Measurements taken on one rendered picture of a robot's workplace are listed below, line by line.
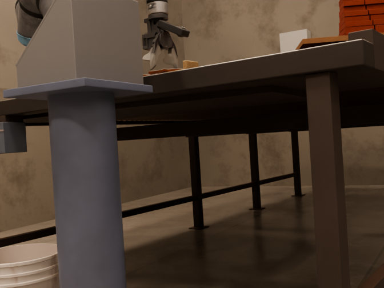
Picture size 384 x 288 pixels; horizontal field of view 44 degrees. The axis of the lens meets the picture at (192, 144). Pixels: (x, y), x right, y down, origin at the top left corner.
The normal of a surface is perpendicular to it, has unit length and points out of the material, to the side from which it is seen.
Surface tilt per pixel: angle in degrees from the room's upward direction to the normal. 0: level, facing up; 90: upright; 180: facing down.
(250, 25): 90
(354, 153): 90
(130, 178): 90
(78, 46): 90
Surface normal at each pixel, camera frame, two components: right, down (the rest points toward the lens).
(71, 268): -0.42, 0.04
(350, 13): -0.10, 0.01
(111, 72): 0.87, -0.05
